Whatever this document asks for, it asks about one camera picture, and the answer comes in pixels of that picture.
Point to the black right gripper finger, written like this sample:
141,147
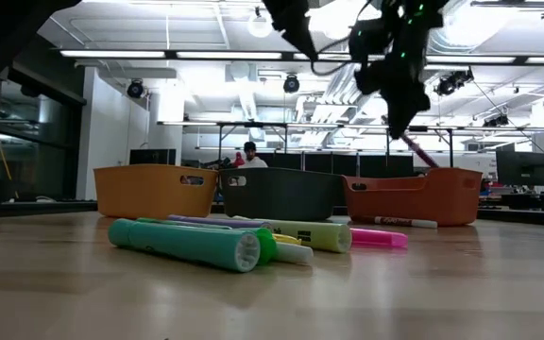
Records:
402,120

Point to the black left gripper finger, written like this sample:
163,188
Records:
295,35

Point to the white marker with red label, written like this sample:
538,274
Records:
404,222

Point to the yellow highlighter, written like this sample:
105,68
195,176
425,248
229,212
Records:
314,233

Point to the dark purple highlighter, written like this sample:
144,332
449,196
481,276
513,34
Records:
215,221

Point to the teal highlighter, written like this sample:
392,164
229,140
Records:
182,243

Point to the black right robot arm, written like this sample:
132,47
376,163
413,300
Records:
413,28

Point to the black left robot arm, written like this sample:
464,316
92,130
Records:
7,28

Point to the white pendant lamp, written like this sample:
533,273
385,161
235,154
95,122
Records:
260,26

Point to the round black ceiling fixture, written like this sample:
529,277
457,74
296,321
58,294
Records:
135,89
291,84

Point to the black ceiling spotlight cluster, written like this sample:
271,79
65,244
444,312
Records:
451,82
495,121

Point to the orange plastic bin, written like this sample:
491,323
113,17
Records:
442,198

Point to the pink highlighter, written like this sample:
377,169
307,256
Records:
378,237

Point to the black monitor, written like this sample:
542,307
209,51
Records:
521,167
153,157

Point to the person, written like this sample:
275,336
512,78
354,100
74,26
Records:
252,158

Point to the small red object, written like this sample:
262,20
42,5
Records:
239,159

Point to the teal plastic bin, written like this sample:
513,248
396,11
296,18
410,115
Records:
281,196

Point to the thin yellow marker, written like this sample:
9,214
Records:
288,239

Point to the green highlighter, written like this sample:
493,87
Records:
267,245

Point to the yellow plastic bin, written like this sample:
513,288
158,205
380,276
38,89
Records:
149,193

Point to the black workstation frame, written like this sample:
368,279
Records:
253,124

